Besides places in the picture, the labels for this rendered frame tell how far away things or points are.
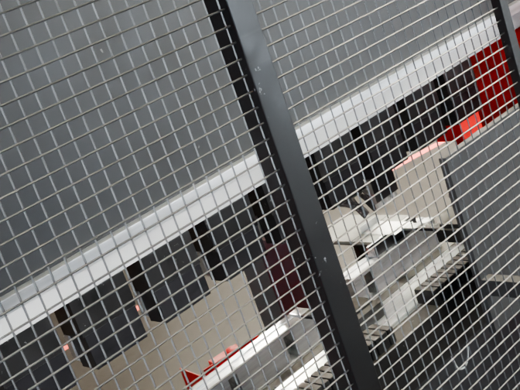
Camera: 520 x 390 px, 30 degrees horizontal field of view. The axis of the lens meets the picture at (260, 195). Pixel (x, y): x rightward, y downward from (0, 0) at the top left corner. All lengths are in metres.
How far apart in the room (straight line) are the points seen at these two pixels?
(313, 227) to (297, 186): 0.07
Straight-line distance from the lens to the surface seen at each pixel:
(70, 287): 2.08
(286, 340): 2.53
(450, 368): 2.96
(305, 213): 1.48
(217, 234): 2.31
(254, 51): 1.43
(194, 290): 2.27
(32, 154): 1.83
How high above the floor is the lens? 1.97
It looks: 16 degrees down
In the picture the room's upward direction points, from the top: 19 degrees counter-clockwise
